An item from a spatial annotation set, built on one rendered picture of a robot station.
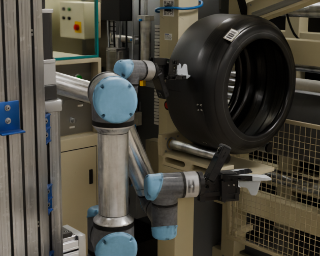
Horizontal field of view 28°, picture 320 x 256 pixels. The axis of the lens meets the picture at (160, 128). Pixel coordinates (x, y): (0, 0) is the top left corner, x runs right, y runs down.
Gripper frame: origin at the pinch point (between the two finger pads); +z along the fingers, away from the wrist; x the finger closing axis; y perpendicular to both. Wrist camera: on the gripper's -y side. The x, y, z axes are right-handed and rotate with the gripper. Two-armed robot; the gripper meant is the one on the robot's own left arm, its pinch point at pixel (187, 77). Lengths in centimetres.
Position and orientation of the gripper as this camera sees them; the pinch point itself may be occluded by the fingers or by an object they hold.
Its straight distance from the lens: 257.0
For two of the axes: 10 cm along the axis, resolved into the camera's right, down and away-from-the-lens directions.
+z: 7.4, -0.3, 6.7
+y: 0.8, -9.9, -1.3
